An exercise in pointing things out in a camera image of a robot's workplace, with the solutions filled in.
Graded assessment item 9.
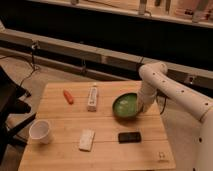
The green ceramic bowl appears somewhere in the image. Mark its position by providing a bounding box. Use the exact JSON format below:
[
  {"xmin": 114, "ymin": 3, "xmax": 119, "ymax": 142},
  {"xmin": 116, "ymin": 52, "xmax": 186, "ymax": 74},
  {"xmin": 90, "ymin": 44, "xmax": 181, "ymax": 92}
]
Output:
[{"xmin": 112, "ymin": 93, "xmax": 138, "ymax": 119}]

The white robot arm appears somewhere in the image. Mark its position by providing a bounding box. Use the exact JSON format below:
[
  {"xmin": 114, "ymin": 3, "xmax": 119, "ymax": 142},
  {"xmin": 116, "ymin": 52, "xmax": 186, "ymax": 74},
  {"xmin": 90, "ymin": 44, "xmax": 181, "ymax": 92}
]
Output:
[{"xmin": 136, "ymin": 62, "xmax": 213, "ymax": 171}]

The black smartphone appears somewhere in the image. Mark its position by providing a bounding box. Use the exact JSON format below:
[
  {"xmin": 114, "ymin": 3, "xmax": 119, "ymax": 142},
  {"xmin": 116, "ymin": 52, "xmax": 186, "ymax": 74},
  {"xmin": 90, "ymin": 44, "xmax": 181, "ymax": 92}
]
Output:
[{"xmin": 118, "ymin": 132, "xmax": 142, "ymax": 143}]

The white remote controller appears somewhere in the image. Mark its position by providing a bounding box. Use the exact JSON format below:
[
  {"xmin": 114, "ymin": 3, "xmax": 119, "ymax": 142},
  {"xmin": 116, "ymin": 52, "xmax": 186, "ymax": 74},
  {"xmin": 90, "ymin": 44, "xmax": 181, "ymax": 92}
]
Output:
[{"xmin": 87, "ymin": 83, "xmax": 98, "ymax": 112}]

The white rectangular sponge block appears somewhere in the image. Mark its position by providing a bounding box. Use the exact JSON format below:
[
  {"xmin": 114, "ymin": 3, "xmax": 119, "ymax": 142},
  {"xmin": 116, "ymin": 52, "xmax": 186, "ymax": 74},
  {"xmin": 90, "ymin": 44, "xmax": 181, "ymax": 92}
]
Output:
[{"xmin": 79, "ymin": 130, "xmax": 95, "ymax": 152}]

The wooden table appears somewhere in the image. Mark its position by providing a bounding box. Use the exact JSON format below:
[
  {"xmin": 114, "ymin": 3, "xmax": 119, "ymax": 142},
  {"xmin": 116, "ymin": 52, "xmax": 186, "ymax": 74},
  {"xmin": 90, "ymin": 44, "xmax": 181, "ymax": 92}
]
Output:
[{"xmin": 18, "ymin": 81, "xmax": 176, "ymax": 171}]

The orange carrot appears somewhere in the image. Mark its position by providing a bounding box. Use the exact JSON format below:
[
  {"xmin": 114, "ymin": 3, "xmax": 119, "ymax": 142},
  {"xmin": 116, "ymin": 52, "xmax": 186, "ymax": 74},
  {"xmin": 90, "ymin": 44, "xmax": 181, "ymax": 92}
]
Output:
[{"xmin": 63, "ymin": 90, "xmax": 74, "ymax": 104}]

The white paper cup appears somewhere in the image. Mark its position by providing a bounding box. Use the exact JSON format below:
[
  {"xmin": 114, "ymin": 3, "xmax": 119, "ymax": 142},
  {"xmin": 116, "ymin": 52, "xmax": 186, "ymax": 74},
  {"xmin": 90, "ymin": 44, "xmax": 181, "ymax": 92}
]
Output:
[{"xmin": 29, "ymin": 120, "xmax": 52, "ymax": 144}]

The black office chair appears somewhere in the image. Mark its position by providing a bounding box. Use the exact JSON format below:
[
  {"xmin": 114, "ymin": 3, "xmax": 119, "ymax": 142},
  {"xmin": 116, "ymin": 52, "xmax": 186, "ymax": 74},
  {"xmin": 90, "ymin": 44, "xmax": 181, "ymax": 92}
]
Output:
[{"xmin": 0, "ymin": 66, "xmax": 35, "ymax": 164}]

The black floor cable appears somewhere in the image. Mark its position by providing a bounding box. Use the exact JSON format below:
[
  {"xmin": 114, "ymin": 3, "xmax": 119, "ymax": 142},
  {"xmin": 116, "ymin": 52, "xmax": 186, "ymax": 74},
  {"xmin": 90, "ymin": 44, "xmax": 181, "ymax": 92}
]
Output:
[{"xmin": 0, "ymin": 44, "xmax": 40, "ymax": 88}]

